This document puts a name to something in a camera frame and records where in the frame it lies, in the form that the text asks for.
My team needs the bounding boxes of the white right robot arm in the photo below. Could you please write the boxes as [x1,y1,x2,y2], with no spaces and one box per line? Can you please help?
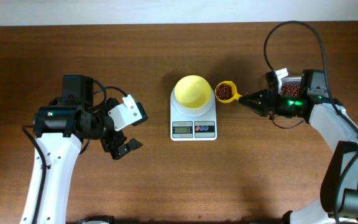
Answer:
[231,70,358,223]

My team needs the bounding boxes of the red beans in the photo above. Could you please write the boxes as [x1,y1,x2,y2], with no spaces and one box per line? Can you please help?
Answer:
[215,83,232,100]

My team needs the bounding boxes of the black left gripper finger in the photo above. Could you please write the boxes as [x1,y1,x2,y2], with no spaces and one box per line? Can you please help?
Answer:
[111,144,129,160]
[125,138,143,152]

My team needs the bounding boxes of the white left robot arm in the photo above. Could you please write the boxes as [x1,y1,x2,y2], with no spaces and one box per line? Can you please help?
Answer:
[21,75,148,223]

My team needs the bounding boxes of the pale yellow bowl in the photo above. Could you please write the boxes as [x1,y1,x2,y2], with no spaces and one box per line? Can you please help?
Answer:
[174,75,211,109]

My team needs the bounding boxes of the clear plastic bean container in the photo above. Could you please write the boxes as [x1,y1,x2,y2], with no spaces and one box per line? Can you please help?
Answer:
[279,77,301,96]

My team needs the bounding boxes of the yellow measuring scoop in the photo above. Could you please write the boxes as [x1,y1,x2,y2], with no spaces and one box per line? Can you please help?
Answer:
[214,81,242,103]

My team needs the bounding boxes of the white digital kitchen scale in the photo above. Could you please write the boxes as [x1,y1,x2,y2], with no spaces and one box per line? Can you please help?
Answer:
[170,88,218,141]

